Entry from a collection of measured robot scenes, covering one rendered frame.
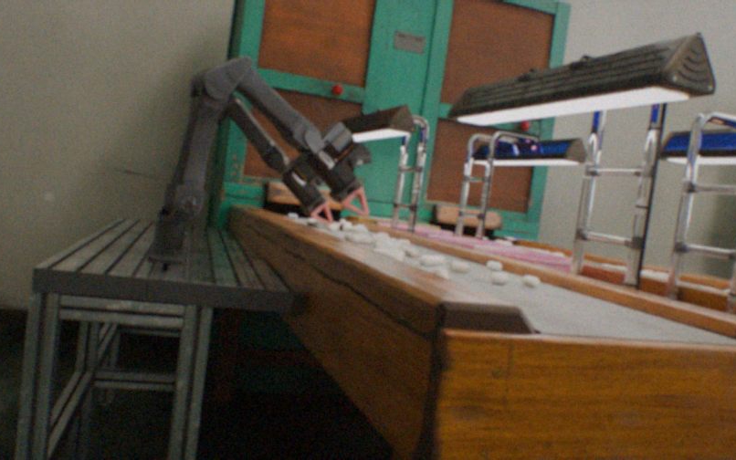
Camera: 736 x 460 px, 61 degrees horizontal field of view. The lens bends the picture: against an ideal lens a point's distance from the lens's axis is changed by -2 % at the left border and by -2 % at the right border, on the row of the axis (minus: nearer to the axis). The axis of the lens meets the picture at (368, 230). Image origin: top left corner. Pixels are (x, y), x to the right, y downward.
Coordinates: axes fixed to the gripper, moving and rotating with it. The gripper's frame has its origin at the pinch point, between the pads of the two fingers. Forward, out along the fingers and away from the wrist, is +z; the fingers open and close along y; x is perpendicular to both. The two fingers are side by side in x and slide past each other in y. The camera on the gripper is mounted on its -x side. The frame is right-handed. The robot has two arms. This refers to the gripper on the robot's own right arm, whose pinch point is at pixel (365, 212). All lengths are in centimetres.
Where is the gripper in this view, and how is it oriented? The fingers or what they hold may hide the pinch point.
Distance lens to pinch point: 160.9
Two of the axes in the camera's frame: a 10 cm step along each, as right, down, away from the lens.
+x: -7.1, 6.8, -1.7
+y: -3.2, -0.9, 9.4
